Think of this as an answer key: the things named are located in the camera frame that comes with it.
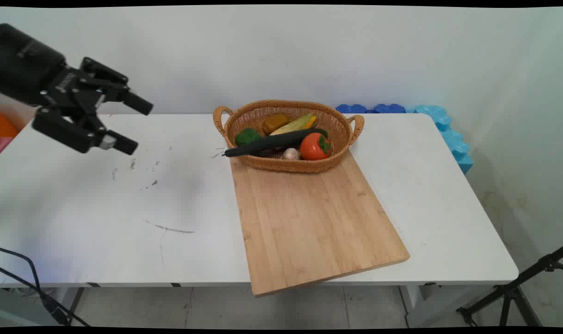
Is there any orange object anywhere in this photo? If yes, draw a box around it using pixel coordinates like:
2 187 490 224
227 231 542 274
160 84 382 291
0 113 19 138

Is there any dark green toy cucumber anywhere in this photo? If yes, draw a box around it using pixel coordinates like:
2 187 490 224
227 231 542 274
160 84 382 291
222 128 329 158

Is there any wooden cutting board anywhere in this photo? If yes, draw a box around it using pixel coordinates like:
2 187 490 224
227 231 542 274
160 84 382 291
229 149 411 298

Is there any yellow toy corn cob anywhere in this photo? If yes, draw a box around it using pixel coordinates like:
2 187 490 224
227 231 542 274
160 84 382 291
269 113 317 136

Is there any green toy bell pepper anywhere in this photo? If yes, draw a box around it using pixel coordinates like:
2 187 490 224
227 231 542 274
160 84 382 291
235 128 262 147

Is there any black cable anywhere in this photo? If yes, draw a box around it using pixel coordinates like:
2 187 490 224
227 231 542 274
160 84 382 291
0 247 71 325
0 267 91 328

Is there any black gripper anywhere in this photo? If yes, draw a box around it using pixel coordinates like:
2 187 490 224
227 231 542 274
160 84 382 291
0 23 154 155

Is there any dark blue foam mat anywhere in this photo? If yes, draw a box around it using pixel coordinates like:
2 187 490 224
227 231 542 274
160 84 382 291
336 103 406 114

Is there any brown toy potato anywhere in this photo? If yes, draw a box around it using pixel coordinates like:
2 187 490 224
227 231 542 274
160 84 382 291
262 114 291 135

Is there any orange toy persimmon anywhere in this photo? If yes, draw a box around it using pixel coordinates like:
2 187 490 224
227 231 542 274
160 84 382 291
299 132 333 161

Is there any black tripod stand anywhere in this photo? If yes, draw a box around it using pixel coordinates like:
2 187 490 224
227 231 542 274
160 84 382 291
456 246 563 328

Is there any light blue foam mat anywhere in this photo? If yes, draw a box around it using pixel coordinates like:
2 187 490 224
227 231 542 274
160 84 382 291
406 105 474 175

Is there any black metal table leg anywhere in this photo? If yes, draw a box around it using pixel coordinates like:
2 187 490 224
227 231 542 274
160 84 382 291
65 287 85 325

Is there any woven wicker basket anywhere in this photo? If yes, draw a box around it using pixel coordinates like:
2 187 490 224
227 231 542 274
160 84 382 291
213 99 365 174

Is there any white table leg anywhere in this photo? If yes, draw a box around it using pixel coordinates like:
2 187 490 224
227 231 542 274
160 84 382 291
400 284 442 328

